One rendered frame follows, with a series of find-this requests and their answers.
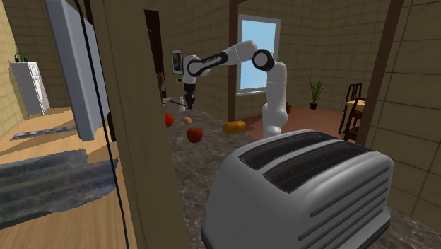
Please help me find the red apple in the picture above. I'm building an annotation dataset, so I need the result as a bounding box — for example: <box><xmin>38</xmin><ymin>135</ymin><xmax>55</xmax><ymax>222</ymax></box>
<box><xmin>186</xmin><ymin>127</ymin><xmax>204</xmax><ymax>144</ymax></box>

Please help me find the dark wooden door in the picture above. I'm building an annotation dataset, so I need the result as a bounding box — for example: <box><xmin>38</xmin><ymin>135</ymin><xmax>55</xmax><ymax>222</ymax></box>
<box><xmin>143</xmin><ymin>8</ymin><xmax>167</xmax><ymax>99</ymax></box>

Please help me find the yellow bread loaf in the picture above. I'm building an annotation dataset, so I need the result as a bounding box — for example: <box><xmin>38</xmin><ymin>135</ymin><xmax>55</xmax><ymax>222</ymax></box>
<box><xmin>222</xmin><ymin>120</ymin><xmax>247</xmax><ymax>136</ymax></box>

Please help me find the potted green plant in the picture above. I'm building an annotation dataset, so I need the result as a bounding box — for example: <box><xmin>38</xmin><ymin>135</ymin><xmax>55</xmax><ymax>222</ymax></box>
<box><xmin>307</xmin><ymin>76</ymin><xmax>325</xmax><ymax>110</ymax></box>

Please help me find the grey two-slot toaster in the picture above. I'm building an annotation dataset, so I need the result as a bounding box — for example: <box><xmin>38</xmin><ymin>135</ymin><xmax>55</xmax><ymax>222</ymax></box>
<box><xmin>201</xmin><ymin>129</ymin><xmax>394</xmax><ymax>249</ymax></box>

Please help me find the white chest of drawers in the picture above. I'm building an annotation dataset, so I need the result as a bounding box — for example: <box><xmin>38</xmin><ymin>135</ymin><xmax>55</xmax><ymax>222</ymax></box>
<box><xmin>9</xmin><ymin>62</ymin><xmax>51</xmax><ymax>117</ymax></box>

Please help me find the dark wooden chair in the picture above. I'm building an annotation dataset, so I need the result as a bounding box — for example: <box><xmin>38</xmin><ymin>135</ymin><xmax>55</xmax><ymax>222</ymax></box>
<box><xmin>338</xmin><ymin>83</ymin><xmax>367</xmax><ymax>143</ymax></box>

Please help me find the yellow table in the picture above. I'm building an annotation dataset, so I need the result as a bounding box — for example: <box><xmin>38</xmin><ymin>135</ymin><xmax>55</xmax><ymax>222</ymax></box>
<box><xmin>346</xmin><ymin>99</ymin><xmax>366</xmax><ymax>117</ymax></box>

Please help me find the dark grey rug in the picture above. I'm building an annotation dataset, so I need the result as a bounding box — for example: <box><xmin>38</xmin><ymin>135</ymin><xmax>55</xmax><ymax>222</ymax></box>
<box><xmin>0</xmin><ymin>149</ymin><xmax>119</xmax><ymax>231</ymax></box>

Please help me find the framed wall picture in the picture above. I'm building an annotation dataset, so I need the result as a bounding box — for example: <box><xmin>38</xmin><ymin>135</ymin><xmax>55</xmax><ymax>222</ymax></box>
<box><xmin>171</xmin><ymin>49</ymin><xmax>184</xmax><ymax>76</ymax></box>

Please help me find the window with white frame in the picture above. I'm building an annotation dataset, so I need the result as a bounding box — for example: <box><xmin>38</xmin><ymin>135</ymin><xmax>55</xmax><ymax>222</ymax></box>
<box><xmin>235</xmin><ymin>13</ymin><xmax>282</xmax><ymax>96</ymax></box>

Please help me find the black cable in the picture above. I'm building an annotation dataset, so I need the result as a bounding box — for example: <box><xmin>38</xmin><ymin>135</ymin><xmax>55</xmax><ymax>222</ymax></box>
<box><xmin>73</xmin><ymin>0</ymin><xmax>131</xmax><ymax>249</ymax></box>

